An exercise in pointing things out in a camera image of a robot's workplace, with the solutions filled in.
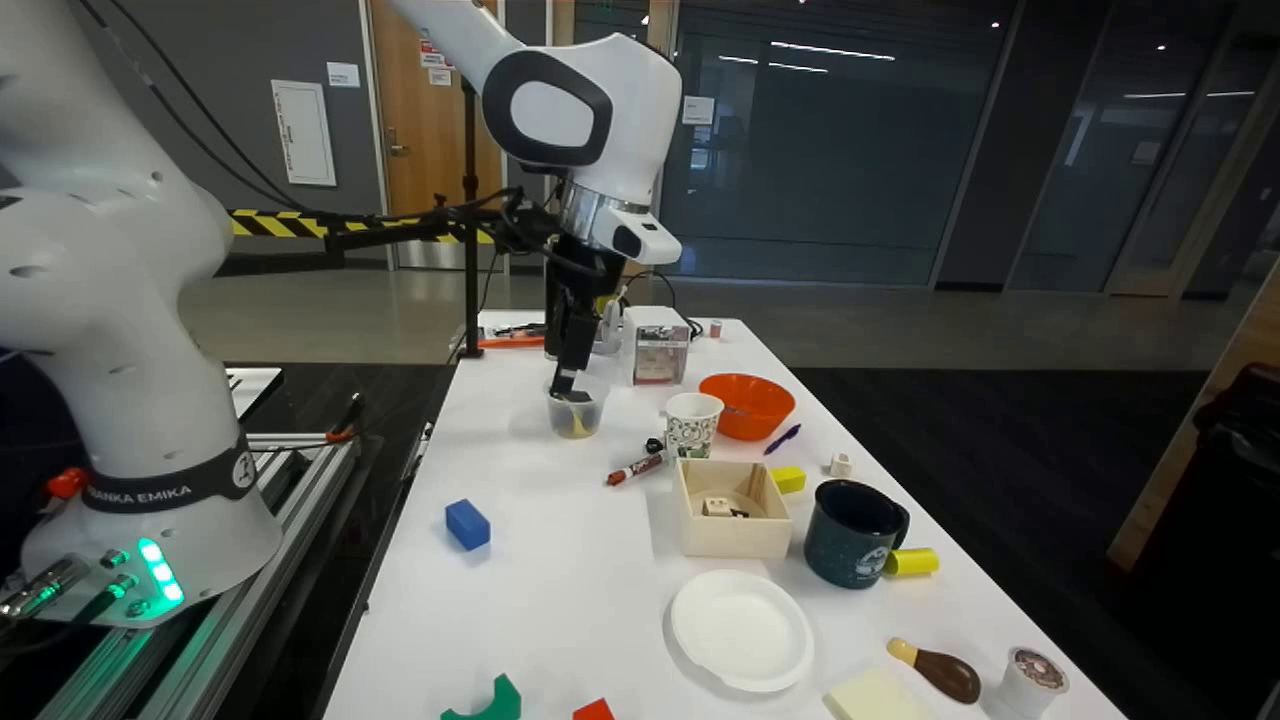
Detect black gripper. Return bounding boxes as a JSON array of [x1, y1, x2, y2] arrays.
[[543, 237, 623, 402]]

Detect blue rectangular block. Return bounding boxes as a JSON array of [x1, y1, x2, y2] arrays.
[[439, 496, 498, 554]]

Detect light brown wooden box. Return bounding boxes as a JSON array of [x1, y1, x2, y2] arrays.
[[674, 456, 798, 565]]

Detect green arch block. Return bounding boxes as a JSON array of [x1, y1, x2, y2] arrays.
[[437, 674, 527, 720]]

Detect yellow cylinder block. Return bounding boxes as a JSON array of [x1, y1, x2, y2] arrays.
[[885, 546, 944, 586]]

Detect small clear empty cup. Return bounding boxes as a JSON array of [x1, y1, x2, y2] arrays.
[[593, 303, 634, 362]]

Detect clear container with brown contents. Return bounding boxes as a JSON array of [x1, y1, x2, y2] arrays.
[[628, 322, 697, 388]]

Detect red capped marker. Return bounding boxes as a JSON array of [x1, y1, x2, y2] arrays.
[[606, 445, 674, 488]]

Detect patterned paper cup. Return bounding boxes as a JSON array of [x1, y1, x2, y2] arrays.
[[661, 388, 730, 462]]

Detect orange plastic bowl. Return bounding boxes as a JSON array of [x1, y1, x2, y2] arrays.
[[697, 374, 802, 445]]

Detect wooden door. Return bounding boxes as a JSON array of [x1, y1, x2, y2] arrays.
[[366, 0, 514, 274]]

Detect white round plate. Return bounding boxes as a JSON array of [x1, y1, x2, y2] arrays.
[[665, 567, 815, 700]]

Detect white paper sheet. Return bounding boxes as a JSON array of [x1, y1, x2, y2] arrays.
[[222, 364, 286, 423]]

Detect red white door sign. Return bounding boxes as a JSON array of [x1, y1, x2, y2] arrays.
[[415, 46, 460, 90]]

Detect dark green mug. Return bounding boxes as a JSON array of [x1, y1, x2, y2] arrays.
[[802, 475, 911, 593]]

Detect yellow black barrier tape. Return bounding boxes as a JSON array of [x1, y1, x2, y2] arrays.
[[234, 205, 465, 254]]

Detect pale yellow sticky notes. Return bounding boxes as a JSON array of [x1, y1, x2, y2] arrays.
[[821, 666, 933, 720]]

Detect brown toy drumstick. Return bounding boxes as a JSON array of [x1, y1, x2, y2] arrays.
[[885, 632, 985, 710]]

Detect orange knob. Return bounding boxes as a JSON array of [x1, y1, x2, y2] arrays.
[[43, 464, 95, 509]]

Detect white cup with brown lid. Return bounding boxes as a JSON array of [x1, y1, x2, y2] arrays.
[[985, 645, 1071, 720]]

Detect leaning wooden board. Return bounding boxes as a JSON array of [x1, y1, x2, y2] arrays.
[[1103, 264, 1280, 578]]

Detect orange handled tool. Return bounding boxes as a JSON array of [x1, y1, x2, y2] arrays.
[[480, 323, 551, 357]]

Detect black camera boom stand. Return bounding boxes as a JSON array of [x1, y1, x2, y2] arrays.
[[323, 76, 563, 364]]

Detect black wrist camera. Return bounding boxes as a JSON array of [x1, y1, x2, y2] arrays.
[[498, 183, 567, 261]]

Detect red handled screwdriver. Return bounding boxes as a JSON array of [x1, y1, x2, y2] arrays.
[[323, 388, 369, 448]]

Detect aluminium mounting rail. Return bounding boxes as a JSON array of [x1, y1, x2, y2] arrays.
[[38, 423, 366, 720]]

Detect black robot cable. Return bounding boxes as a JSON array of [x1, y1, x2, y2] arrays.
[[74, 0, 537, 249]]

